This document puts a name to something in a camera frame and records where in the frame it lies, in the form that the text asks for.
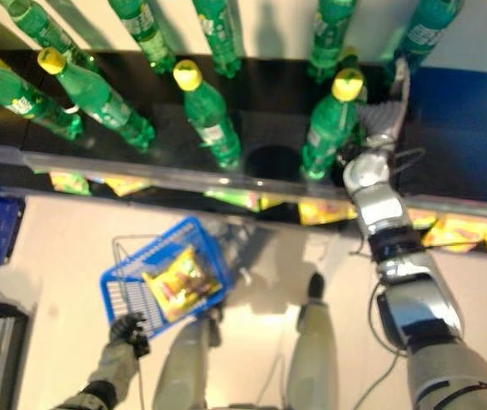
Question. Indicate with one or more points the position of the robot leg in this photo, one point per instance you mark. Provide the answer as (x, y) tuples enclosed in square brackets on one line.
[(314, 354), (183, 367)]

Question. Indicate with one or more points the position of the black shelf board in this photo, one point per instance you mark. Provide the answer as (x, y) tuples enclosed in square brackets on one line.
[(265, 124)]

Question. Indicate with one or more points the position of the blue shelf panel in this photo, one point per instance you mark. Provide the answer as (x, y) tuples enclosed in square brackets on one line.
[(465, 98)]

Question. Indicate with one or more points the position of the robot left leg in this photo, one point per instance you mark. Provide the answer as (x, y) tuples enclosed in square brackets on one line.
[(183, 367)]

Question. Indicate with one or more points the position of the robot right leg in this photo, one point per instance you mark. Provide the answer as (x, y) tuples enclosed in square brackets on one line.
[(314, 354)]

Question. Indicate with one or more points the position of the green plastic soda bottle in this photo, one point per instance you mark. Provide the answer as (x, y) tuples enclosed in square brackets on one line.
[(42, 25), (220, 34), (331, 34), (17, 98), (427, 30), (145, 30)]

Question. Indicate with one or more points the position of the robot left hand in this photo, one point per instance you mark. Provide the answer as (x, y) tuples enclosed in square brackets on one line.
[(126, 331)]

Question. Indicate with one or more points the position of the green bottle with yellow cap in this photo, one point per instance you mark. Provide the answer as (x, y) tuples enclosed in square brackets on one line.
[(209, 119), (354, 60), (98, 102), (329, 132)]

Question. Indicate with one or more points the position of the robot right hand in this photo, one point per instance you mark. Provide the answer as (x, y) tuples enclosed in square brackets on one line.
[(381, 119)]

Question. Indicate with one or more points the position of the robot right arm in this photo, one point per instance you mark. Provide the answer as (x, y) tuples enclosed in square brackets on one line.
[(414, 299)]

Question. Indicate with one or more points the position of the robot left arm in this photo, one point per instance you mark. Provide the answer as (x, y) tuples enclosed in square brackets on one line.
[(115, 367)]

